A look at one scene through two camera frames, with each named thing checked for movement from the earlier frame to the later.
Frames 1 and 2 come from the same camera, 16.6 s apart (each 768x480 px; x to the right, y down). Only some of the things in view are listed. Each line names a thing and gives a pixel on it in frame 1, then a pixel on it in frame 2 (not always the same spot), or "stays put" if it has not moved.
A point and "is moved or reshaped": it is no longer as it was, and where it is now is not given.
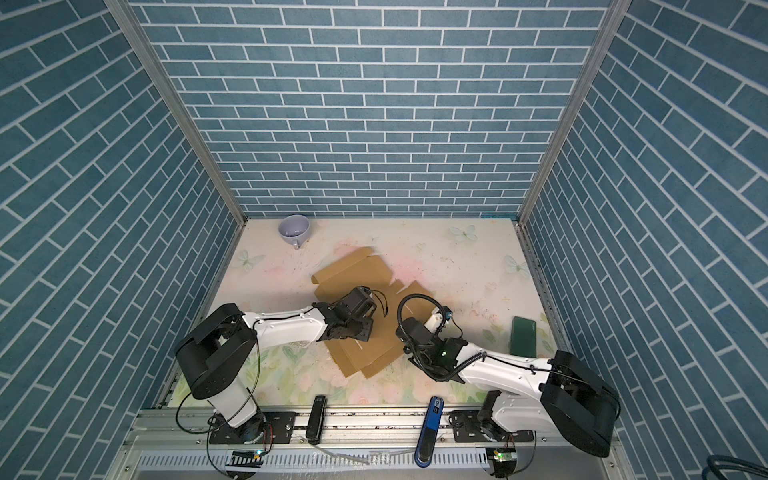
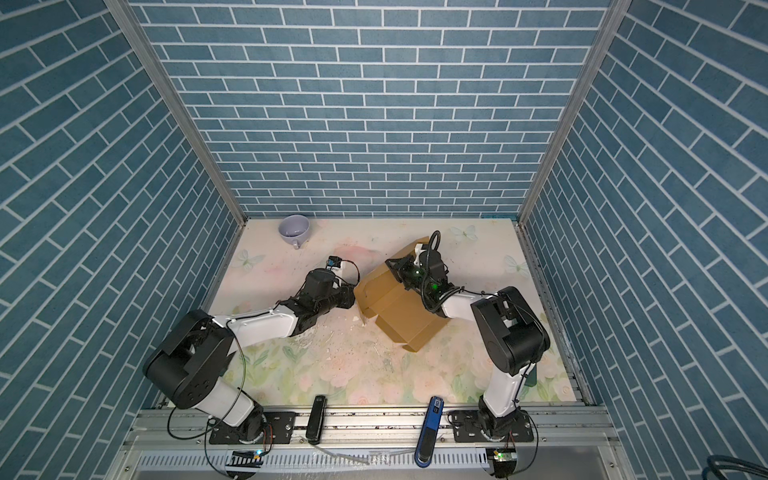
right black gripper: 409,350 -> 403,266
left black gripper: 368,328 -> 347,292
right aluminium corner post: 609,26 stays put
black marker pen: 315,420 stays put
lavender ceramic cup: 294,228 stays put
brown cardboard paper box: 366,268 is moved or reshaped
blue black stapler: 427,441 stays put
